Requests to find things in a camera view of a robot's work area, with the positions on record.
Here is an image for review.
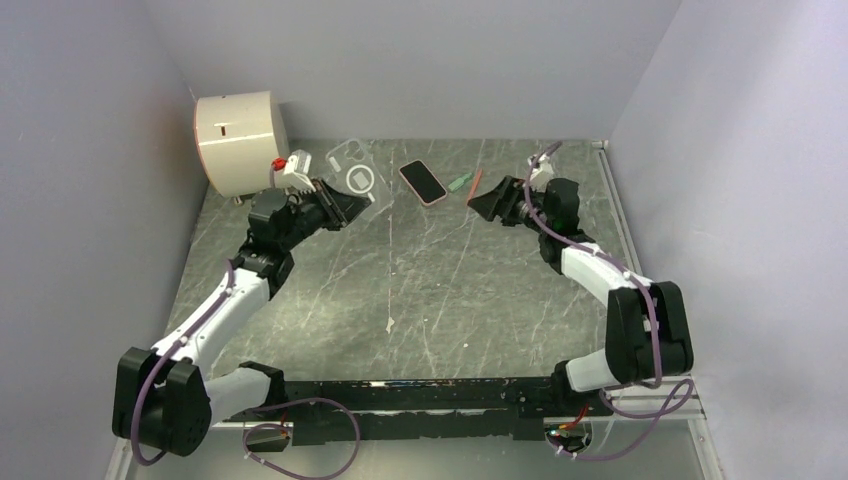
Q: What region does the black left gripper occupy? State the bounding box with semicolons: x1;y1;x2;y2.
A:
278;177;370;251

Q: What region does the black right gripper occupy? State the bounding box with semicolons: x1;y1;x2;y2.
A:
466;176;551;235

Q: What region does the clear phone case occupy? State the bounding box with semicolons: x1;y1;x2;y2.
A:
325;138;393;213

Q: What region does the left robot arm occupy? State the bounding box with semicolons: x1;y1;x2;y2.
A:
112;178;372;466

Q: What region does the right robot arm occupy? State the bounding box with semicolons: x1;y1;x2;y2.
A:
468;176;694;415

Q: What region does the phone in pink case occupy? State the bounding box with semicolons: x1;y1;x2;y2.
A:
398;159;448;206

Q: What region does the orange pen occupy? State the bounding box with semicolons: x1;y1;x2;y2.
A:
465;169;483;205

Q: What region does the cream round cylinder box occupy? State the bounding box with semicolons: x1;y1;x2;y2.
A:
193;91;290;198

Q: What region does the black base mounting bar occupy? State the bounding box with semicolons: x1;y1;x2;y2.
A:
225;376;612;446

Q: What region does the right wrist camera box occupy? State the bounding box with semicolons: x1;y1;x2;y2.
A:
527;154;554;192

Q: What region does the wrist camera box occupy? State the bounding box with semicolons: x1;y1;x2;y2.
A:
269;149;315;193
527;154;554;192

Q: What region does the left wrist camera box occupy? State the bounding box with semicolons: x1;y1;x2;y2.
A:
269;149;315;193

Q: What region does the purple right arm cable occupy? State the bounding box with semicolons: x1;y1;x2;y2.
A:
521;140;696;464

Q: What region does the aluminium frame rail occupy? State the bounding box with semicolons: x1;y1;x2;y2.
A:
112;145;696;466

